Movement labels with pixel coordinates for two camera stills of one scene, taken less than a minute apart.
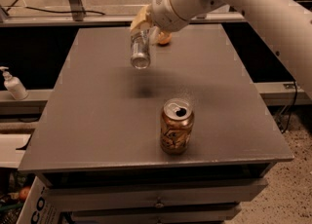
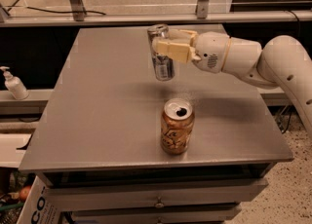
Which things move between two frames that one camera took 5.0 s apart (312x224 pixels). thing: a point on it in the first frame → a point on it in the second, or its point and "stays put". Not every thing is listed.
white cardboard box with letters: x=40 y=205 stays put
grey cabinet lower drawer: x=154 y=215 stays put
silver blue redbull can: x=140 y=44 → x=164 y=67
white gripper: x=161 y=11 → x=211 y=52
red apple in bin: x=23 y=193 stays put
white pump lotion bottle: x=14 y=85 stays put
